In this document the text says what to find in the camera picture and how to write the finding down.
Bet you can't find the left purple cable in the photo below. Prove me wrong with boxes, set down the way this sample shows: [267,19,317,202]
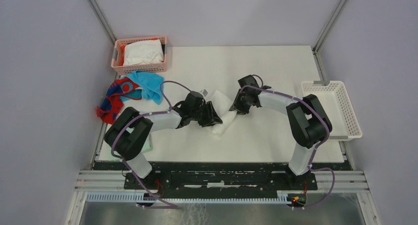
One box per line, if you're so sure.
[111,81,193,210]

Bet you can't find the white plastic basket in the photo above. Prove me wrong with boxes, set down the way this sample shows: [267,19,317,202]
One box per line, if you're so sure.
[301,81,363,141]

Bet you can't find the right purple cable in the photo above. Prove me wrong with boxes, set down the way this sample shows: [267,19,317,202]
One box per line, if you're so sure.
[240,74,336,210]

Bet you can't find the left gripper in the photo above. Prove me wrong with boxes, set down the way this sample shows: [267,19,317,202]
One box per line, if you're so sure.
[191,101,222,128]

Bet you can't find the pink plastic basket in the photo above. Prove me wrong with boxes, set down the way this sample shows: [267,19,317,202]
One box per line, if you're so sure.
[110,36,168,75]

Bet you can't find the aluminium frame rails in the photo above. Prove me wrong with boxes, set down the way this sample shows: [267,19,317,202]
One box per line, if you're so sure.
[65,170,382,225]

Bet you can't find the white towel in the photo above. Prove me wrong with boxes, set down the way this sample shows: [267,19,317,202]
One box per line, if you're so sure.
[209,90,237,135]
[123,39,164,65]

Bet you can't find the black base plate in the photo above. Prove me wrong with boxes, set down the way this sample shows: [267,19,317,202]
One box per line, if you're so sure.
[142,161,318,199]

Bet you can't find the white towel in basket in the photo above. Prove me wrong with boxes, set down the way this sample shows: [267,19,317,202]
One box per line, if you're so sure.
[123,39,164,65]

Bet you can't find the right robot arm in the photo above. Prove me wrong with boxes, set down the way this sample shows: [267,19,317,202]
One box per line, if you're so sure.
[231,75,332,190]

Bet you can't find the white slotted cable duct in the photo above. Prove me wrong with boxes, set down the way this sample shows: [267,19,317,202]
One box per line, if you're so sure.
[85,192,291,205]

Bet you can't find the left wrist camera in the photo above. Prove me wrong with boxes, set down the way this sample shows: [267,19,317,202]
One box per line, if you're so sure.
[199,89,208,97]

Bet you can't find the red and blue towel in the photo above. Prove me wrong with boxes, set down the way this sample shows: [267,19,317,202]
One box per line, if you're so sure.
[96,77,141,124]

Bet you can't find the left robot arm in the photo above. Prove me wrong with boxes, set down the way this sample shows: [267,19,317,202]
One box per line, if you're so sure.
[104,91,226,189]

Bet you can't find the mint green towel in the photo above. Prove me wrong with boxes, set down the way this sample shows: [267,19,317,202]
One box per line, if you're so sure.
[112,128,152,161]

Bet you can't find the purple cable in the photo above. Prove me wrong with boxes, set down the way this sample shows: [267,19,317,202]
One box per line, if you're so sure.
[111,81,193,210]
[240,74,336,210]

